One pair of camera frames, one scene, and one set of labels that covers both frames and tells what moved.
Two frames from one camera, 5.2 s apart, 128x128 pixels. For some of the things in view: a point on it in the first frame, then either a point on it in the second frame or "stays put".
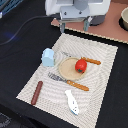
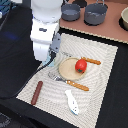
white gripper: [67, 13] -> [45, 38]
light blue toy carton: [48, 57] stays put
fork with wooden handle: [70, 82] stays put
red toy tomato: [80, 65] stays put
